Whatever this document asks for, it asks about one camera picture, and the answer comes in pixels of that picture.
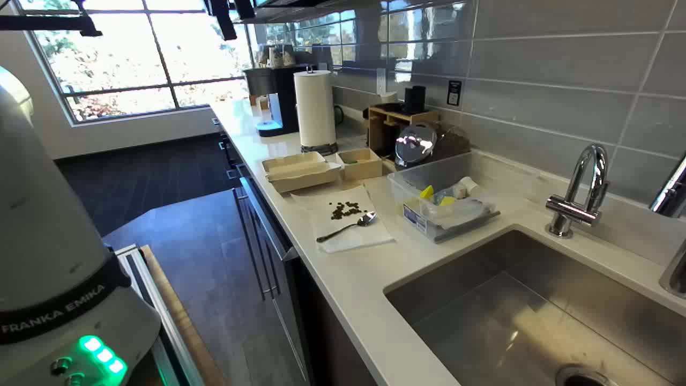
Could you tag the silver metal spoon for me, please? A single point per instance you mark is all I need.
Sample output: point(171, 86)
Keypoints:
point(348, 227)

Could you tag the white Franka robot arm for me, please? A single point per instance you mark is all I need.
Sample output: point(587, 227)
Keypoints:
point(44, 238)

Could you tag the black coffee machine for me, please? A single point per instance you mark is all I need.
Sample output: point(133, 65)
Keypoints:
point(274, 88)

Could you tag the white paper towel roll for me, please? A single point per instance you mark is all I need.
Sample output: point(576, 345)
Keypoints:
point(316, 109)

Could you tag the large grid window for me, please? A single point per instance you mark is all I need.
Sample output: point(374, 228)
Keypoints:
point(108, 65)

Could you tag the black horizontal bar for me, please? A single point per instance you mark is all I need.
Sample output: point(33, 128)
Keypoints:
point(49, 22)

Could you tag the light wooden tray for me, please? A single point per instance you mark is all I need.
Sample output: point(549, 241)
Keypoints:
point(301, 175)

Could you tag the dark wooden organizer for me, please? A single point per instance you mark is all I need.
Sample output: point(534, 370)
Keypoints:
point(381, 126)

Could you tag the black cup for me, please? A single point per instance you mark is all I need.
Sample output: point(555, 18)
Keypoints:
point(414, 99)

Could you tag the clear plastic bin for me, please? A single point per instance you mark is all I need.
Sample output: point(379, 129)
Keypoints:
point(420, 172)

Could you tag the white paper napkin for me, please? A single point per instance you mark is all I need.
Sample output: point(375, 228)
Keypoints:
point(356, 240)

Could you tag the small yellow sponge piece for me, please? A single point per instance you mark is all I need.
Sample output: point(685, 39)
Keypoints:
point(448, 203)

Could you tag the white scrubber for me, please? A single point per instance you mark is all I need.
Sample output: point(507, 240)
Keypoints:
point(465, 185)

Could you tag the dark cabinet front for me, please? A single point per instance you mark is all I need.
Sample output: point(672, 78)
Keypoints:
point(285, 301)

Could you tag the wooden edged robot stand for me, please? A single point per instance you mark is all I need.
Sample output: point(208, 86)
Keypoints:
point(173, 315)

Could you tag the chrome curved faucet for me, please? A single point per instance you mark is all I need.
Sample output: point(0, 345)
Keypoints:
point(579, 206)

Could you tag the stainless steel sink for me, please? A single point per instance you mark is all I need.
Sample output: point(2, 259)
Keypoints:
point(500, 322)

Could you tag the chrome angled faucet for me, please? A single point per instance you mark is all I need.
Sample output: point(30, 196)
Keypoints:
point(669, 194)

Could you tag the wall power outlet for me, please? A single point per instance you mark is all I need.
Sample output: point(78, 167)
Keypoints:
point(452, 93)

